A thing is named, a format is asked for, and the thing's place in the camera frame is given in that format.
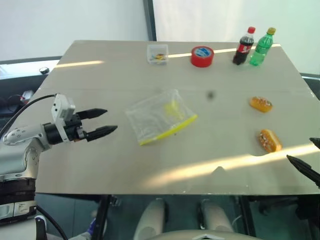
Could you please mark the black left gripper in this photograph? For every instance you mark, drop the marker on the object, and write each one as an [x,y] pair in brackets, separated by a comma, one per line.
[75,128]

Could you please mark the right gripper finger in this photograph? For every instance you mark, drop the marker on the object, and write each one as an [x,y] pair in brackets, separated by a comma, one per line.
[316,142]
[306,168]

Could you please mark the clear zip bag yellow seal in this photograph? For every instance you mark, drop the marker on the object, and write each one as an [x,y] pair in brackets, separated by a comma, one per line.
[155,117]

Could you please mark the orange bread with sprinkles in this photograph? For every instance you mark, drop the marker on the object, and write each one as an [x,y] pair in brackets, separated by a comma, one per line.
[269,141]
[260,104]

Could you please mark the small black round object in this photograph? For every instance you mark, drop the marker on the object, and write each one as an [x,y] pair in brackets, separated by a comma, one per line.
[44,70]

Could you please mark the red and white object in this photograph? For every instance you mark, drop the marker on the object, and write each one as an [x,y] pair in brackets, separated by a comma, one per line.
[27,95]

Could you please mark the black table leg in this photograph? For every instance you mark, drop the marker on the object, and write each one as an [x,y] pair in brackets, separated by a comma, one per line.
[246,215]
[102,217]

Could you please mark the small colourful pieces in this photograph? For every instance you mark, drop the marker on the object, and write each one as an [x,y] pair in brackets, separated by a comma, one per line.
[158,57]

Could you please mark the clear plastic box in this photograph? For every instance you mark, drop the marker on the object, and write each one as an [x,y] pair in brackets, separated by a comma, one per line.
[157,51]

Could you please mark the grey rounded shape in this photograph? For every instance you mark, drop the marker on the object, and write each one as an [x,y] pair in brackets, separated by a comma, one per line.
[150,217]
[215,215]

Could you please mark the green bottle yellow cap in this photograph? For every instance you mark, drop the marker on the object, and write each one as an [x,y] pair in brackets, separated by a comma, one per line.
[261,50]

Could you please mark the cola bottle red cap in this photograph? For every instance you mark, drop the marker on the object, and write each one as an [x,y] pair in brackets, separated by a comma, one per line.
[243,48]

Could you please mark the red tape roll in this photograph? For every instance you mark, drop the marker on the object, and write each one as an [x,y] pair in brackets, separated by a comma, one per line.
[202,57]

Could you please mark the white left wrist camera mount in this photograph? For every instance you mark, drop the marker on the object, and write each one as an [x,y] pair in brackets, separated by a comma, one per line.
[61,110]

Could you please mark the dark window frame post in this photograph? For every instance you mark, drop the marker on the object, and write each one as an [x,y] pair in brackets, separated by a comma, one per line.
[149,20]

